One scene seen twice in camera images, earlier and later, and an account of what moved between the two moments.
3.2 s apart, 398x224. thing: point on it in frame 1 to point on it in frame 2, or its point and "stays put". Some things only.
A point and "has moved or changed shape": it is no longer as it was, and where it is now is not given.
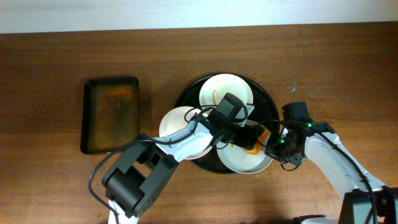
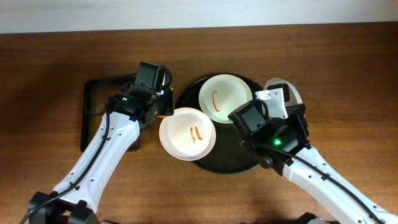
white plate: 214,88 stays put
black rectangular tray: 110,114 stays put
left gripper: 245,137 to 169,101
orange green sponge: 255,149 has moved or changed shape
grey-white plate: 238,159 to 295,97
